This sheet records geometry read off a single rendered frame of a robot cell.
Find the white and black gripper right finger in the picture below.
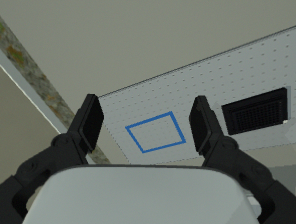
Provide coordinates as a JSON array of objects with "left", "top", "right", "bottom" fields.
[{"left": 189, "top": 95, "right": 296, "bottom": 224}]

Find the blue taped square outline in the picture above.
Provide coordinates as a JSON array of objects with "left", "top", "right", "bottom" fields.
[{"left": 125, "top": 111, "right": 187, "bottom": 153}]

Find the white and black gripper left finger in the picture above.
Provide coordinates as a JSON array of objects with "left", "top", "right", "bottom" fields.
[{"left": 0, "top": 94, "right": 104, "bottom": 224}]

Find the black well plate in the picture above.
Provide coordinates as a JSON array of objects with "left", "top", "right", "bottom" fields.
[{"left": 229, "top": 96, "right": 283, "bottom": 133}]

